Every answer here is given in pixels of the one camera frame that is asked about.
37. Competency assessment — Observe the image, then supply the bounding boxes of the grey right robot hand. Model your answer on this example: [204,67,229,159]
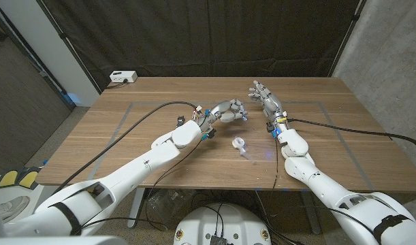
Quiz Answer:
[247,80,290,133]

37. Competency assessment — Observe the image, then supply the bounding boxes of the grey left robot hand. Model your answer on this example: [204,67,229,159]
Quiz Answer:
[196,98,249,133]

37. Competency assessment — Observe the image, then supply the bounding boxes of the clear tape roll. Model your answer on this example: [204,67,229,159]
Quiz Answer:
[231,136,258,165]

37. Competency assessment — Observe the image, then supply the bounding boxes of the black backdrop curtain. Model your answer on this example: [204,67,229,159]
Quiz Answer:
[36,0,367,93]

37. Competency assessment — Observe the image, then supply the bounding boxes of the white power outlet box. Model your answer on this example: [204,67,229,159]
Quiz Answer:
[109,69,139,84]

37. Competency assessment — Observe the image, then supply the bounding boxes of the clear plastic bag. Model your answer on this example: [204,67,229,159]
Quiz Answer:
[147,189,183,222]

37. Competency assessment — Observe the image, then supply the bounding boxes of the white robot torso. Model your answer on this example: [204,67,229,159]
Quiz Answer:
[173,203,273,245]

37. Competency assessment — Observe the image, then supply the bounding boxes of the grey table leg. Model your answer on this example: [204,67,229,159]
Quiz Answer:
[300,190,323,235]

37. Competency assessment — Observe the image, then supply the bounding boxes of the white table leg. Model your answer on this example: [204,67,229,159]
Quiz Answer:
[127,187,147,229]

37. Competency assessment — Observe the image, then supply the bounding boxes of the yellow black foot pedal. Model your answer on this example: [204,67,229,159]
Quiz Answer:
[18,166,41,191]
[0,169,20,189]

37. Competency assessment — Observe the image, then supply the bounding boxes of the grey sneaker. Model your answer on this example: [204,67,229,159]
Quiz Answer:
[0,195,31,223]

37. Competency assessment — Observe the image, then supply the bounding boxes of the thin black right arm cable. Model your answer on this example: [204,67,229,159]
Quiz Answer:
[270,138,280,193]

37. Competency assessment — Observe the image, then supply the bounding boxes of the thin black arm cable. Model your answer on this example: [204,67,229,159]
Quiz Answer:
[80,137,204,231]
[270,138,280,193]

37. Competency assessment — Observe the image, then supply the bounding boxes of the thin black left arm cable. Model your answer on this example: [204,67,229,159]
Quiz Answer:
[80,137,204,231]

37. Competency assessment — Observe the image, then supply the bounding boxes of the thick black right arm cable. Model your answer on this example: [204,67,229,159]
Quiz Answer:
[287,118,416,161]

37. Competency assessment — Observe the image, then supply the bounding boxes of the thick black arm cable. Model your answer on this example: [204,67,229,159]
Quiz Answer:
[52,101,199,195]
[287,118,416,161]

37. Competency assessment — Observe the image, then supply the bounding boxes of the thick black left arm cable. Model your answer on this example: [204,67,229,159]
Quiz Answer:
[52,101,199,195]

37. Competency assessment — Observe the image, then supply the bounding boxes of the black power box cable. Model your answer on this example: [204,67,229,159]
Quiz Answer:
[106,78,129,91]

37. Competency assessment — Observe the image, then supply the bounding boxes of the black backdrop frame pole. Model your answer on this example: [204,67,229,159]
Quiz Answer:
[35,0,103,95]
[329,0,368,78]

